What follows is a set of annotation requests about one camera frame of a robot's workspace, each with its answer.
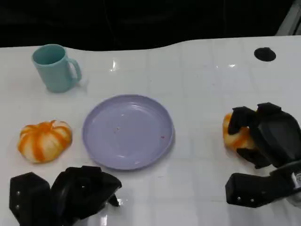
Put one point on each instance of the black round table grommet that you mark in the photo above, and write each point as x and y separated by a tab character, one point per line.
265	54

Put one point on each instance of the pale green mug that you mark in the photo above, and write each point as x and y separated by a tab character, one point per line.
53	73

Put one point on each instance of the orange and white bread roll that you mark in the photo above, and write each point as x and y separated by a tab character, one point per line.
44	141
240	140

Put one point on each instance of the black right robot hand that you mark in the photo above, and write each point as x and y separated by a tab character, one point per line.
277	139

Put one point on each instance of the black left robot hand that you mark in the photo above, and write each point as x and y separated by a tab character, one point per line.
77	195

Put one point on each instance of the grey metal frame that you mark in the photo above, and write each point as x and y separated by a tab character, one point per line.
290	18

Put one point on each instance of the lilac plate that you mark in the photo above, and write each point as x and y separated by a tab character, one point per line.
128	133

